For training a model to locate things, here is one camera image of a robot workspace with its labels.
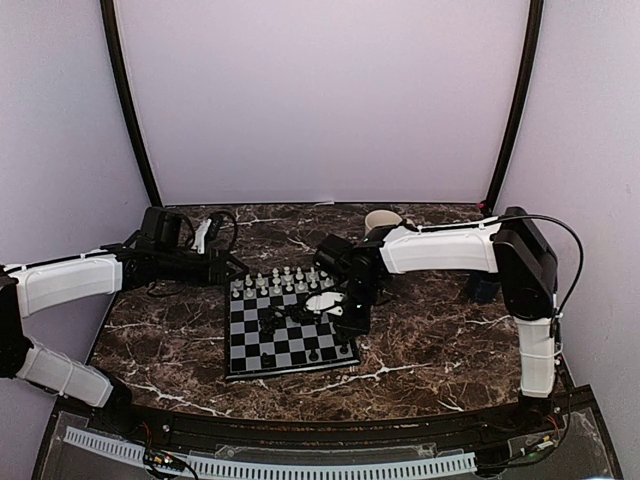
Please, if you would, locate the left black frame post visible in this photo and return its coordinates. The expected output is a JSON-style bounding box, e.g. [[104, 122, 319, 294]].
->
[[99, 0, 163, 207]]

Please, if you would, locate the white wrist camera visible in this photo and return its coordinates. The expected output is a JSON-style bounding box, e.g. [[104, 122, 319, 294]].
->
[[304, 291, 344, 316], [191, 217, 221, 255]]

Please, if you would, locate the cream seashell mug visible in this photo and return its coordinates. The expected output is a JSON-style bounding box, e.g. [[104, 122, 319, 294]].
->
[[364, 209, 416, 236]]

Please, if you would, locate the black frame post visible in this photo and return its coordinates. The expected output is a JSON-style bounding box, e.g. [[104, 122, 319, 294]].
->
[[99, 0, 163, 207], [481, 0, 544, 216]]

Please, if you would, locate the white slotted cable duct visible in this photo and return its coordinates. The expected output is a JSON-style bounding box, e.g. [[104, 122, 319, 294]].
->
[[62, 427, 478, 479]]

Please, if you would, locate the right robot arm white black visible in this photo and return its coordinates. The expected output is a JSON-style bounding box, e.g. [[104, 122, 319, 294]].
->
[[313, 207, 567, 434]]

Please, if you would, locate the right black frame post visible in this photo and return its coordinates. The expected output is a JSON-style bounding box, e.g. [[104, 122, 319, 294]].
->
[[481, 0, 544, 216]]

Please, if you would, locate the black white chessboard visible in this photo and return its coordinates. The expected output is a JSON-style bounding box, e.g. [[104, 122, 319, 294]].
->
[[225, 267, 360, 381]]

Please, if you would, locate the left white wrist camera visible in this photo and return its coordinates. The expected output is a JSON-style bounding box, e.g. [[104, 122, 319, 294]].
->
[[191, 217, 221, 255]]

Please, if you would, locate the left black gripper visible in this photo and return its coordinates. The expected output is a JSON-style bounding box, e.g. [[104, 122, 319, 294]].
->
[[156, 248, 249, 287]]

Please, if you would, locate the pile of black chess pieces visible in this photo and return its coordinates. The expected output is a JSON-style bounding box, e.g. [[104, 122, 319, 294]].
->
[[258, 305, 322, 336]]

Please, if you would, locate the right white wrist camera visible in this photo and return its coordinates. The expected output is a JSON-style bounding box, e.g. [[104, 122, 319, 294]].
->
[[304, 291, 344, 316]]

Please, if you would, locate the dark blue mug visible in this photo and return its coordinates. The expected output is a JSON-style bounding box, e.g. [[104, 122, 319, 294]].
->
[[467, 271, 500, 304]]

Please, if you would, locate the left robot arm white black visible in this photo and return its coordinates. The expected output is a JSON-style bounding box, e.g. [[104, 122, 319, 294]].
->
[[1, 207, 249, 436]]

